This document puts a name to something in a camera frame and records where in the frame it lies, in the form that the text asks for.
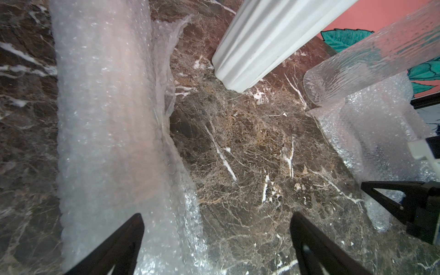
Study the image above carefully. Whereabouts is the bubble wrap pile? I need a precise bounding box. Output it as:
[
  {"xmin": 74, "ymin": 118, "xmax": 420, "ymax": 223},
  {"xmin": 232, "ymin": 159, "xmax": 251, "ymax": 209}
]
[{"xmin": 307, "ymin": 71, "xmax": 440, "ymax": 233}]

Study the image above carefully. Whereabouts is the bubble wrap sheet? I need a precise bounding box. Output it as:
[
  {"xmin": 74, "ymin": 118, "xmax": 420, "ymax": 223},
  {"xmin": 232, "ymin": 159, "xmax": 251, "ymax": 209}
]
[{"xmin": 49, "ymin": 1, "xmax": 216, "ymax": 275}]

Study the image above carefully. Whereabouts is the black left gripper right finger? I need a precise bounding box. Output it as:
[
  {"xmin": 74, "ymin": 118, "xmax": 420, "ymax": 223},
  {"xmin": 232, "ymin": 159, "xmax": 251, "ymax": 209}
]
[{"xmin": 289, "ymin": 212, "xmax": 370, "ymax": 275}]

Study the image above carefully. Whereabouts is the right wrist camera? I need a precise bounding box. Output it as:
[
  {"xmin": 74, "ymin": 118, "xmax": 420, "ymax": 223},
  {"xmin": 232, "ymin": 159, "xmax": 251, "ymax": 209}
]
[{"xmin": 408, "ymin": 136, "xmax": 440, "ymax": 178}]

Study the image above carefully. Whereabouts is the clear textured glass vase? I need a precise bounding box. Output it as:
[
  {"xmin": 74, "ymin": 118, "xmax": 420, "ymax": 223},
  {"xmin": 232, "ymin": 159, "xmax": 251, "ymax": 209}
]
[{"xmin": 304, "ymin": 1, "xmax": 440, "ymax": 106}]

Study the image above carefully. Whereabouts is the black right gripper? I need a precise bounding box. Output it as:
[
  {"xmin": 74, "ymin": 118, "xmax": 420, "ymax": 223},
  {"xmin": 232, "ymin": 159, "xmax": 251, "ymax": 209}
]
[{"xmin": 360, "ymin": 135, "xmax": 440, "ymax": 245}]

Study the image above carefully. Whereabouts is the tall white ribbed vase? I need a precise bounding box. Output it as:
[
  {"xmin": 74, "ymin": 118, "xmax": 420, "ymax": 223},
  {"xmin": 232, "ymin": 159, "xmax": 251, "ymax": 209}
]
[{"xmin": 212, "ymin": 0, "xmax": 356, "ymax": 93}]

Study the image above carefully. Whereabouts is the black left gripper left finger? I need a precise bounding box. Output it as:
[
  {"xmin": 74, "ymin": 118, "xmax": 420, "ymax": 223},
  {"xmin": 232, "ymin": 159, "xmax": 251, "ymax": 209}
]
[{"xmin": 66, "ymin": 213, "xmax": 145, "ymax": 275}]

